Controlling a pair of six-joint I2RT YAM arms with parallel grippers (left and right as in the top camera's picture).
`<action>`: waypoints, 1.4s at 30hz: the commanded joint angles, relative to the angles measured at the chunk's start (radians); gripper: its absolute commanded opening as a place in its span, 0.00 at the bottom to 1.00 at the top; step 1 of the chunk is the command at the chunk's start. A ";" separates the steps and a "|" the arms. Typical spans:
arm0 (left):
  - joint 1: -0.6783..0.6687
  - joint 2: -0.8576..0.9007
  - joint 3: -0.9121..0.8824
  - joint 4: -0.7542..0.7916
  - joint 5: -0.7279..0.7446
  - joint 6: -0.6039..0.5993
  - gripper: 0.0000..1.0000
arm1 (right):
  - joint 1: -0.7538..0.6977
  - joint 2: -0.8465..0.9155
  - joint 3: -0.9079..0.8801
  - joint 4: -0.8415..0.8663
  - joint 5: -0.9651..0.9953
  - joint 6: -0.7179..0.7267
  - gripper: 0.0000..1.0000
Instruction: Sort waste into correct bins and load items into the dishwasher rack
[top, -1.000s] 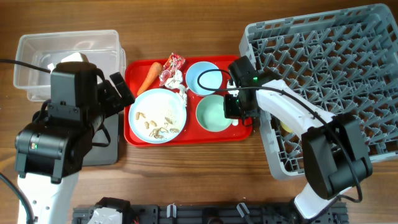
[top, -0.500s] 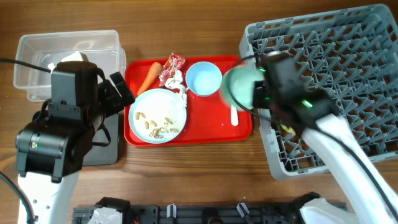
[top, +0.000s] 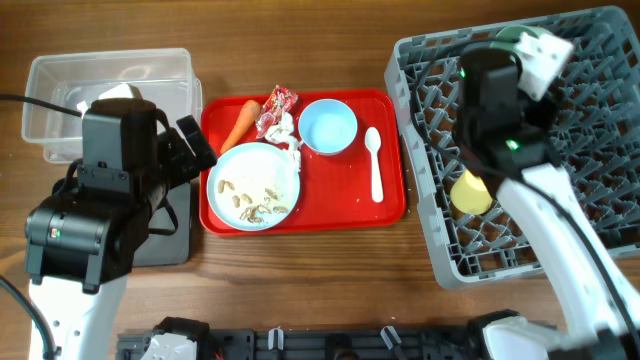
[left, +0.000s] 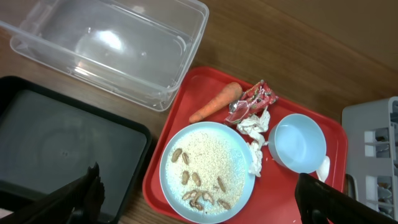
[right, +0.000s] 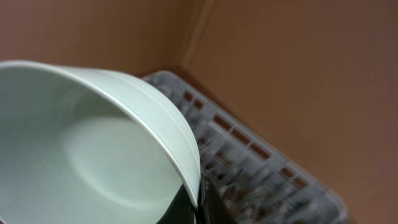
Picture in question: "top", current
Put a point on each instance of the black plastic bin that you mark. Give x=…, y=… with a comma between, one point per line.
x=167, y=250

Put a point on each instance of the red snack wrapper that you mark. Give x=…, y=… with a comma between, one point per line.
x=280, y=100

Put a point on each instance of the red plastic tray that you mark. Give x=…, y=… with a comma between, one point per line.
x=335, y=190

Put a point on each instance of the peanut shell pile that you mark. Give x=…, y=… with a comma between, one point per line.
x=255, y=214

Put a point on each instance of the grey dishwasher rack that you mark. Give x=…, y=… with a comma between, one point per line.
x=596, y=133

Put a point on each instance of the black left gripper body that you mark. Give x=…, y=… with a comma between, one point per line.
x=177, y=164

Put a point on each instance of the light blue plate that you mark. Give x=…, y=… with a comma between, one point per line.
x=252, y=167

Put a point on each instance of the clear plastic bin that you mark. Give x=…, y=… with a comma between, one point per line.
x=162, y=76

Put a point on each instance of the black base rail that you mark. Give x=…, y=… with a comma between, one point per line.
x=437, y=342

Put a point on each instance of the light blue bowl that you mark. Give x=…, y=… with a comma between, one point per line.
x=327, y=126

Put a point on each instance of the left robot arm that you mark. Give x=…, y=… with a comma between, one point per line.
x=81, y=240

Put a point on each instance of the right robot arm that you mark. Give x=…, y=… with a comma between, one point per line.
x=508, y=103

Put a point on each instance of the orange carrot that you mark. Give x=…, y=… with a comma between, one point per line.
x=246, y=118

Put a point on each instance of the crumpled white tissue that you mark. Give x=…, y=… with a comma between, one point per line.
x=282, y=133

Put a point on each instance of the mint green bowl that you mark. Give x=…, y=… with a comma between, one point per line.
x=514, y=33

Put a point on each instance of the yellow plastic cup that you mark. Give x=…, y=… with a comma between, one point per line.
x=470, y=195

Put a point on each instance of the white plastic spoon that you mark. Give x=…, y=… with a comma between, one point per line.
x=373, y=144

